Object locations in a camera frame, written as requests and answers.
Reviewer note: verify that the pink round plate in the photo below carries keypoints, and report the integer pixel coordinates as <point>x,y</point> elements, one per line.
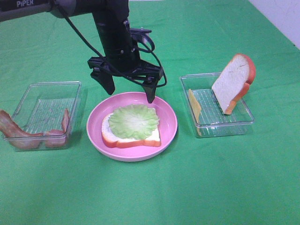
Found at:
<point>167,126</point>

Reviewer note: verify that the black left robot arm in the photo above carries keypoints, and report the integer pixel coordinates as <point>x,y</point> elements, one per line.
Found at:
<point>121,43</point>

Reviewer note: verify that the clear left plastic tray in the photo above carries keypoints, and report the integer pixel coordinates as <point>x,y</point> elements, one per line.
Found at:
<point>42,107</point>

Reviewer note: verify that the clear right plastic tray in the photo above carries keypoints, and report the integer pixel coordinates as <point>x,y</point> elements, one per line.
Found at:
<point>213,122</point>

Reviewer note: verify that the clear plastic tray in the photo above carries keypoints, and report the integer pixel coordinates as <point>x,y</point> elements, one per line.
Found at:
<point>213,122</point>
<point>42,107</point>

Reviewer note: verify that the green lettuce leaf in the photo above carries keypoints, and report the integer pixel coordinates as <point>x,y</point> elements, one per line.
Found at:
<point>134,122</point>

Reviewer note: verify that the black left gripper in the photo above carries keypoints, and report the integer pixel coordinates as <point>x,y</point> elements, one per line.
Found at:
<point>126,65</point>

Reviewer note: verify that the short bacon strip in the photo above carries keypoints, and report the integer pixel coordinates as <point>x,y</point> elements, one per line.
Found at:
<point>58,137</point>

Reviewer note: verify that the toast bread slice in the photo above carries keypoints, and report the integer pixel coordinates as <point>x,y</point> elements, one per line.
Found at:
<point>111,141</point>
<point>234,82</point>

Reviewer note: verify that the yellow cheese slice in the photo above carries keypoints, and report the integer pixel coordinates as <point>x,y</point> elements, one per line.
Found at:
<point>195,106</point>

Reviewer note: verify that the green tablecloth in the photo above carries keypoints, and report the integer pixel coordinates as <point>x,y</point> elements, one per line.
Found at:
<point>251,179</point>

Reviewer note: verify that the long bacon strip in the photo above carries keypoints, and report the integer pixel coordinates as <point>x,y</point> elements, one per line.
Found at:
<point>11,130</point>

